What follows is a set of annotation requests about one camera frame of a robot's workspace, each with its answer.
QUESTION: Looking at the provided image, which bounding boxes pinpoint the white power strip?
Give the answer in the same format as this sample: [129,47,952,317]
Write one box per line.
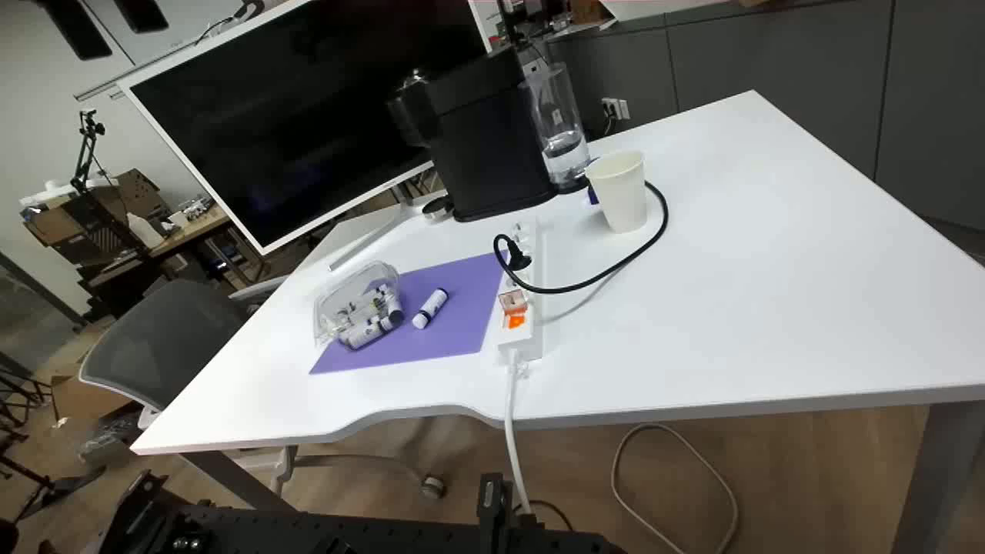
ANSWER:
[496,216,545,366]

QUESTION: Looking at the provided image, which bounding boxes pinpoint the clear plastic box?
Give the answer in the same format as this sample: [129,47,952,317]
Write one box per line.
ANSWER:
[312,259,406,354]

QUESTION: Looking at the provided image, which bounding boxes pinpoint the purple mat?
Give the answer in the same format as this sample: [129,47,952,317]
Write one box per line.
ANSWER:
[307,251,509,377]

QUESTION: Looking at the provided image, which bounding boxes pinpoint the white marker dark blue cap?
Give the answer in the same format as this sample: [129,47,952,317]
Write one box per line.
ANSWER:
[411,286,453,331]

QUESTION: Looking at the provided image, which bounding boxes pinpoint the black coffee machine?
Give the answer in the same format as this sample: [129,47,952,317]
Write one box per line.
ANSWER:
[385,43,563,223]

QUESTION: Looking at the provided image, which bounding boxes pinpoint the white marker tube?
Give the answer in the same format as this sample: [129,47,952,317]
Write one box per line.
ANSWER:
[339,320,389,354]

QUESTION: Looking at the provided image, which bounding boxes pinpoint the white paper cup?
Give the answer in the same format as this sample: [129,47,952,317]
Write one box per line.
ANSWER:
[585,149,653,235]

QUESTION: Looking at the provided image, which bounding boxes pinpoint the clear water bottle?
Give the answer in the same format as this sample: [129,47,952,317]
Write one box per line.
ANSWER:
[514,41,596,194]

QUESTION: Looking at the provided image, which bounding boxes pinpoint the white framed computer monitor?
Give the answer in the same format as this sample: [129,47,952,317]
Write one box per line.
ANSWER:
[120,0,496,259]

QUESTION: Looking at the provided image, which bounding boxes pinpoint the grey table leg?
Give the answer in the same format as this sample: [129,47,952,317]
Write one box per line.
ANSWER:
[182,446,303,517]
[893,400,985,554]

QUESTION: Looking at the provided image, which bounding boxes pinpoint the grey office chair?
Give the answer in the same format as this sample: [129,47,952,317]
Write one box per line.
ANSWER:
[78,277,449,500]

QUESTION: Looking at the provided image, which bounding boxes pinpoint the cluttered wooden desk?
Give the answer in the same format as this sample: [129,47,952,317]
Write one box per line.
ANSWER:
[20,166,270,310]

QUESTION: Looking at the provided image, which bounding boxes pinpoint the black stand legs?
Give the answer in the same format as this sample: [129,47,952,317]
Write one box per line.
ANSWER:
[0,352,74,526]

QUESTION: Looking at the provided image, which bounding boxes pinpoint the white power strip cable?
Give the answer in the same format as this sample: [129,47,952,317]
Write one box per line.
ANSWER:
[499,356,540,517]

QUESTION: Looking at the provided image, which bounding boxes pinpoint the black plug and cable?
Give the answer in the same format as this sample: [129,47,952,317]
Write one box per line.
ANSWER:
[489,175,675,297]

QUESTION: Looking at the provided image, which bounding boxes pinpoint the white wall socket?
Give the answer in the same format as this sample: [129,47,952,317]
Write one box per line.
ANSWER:
[596,94,635,127]

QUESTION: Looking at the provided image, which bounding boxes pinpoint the thin white cable loop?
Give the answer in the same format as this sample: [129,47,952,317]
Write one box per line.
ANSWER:
[611,419,743,554]

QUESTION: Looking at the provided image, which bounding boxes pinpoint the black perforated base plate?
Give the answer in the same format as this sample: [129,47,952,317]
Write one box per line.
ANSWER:
[96,468,625,554]

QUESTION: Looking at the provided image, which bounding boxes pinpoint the black camera tripod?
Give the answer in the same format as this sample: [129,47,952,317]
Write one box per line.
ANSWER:
[65,108,117,198]

